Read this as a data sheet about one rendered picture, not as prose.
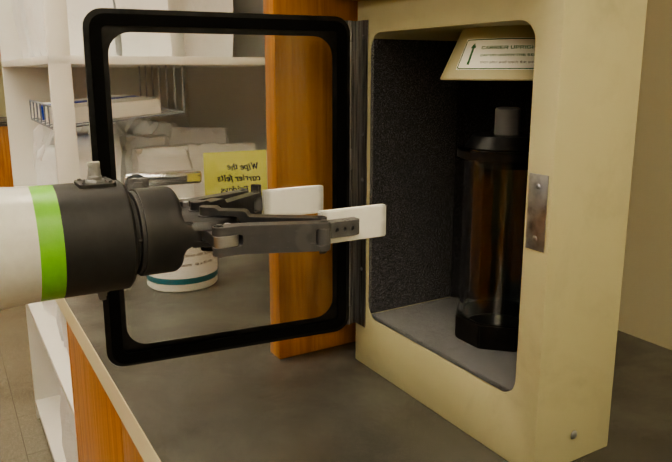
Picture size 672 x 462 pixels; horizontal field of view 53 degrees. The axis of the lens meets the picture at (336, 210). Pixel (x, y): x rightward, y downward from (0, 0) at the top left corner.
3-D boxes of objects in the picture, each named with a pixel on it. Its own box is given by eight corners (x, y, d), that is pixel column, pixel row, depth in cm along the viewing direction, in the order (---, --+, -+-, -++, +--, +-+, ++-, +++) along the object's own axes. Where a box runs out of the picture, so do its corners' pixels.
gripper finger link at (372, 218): (317, 210, 59) (321, 212, 58) (382, 203, 63) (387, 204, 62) (317, 243, 60) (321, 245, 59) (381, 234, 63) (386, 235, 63)
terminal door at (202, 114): (349, 329, 88) (350, 16, 80) (107, 369, 77) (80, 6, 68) (346, 327, 89) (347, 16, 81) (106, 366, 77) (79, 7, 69)
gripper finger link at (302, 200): (265, 219, 69) (262, 218, 70) (323, 212, 73) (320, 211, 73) (264, 190, 69) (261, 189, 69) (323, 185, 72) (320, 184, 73)
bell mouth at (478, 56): (519, 78, 85) (521, 34, 84) (643, 80, 71) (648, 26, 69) (408, 79, 77) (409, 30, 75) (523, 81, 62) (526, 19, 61)
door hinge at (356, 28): (355, 321, 90) (357, 21, 82) (365, 327, 88) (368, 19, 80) (345, 323, 89) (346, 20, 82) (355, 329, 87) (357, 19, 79)
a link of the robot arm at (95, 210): (53, 290, 59) (71, 323, 51) (42, 157, 56) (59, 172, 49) (123, 279, 62) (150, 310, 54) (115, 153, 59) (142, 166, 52)
